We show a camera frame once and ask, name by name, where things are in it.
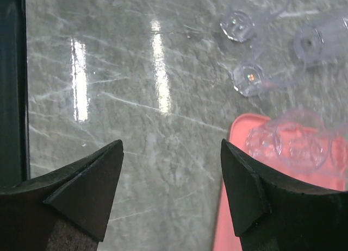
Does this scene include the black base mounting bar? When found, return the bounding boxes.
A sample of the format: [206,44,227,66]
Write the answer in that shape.
[1,0,30,187]

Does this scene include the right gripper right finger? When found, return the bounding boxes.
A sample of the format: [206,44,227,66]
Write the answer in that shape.
[221,140,347,250]

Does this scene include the tall clear glass far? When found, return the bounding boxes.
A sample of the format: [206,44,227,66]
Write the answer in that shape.
[293,13,347,66]

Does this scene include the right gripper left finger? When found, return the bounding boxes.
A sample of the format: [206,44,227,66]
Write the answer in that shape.
[1,140,124,250]

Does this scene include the clear square glass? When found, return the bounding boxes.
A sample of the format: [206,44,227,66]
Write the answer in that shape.
[245,121,282,160]

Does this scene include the pink plastic tray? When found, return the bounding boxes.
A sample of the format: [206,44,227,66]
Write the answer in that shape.
[213,114,347,250]

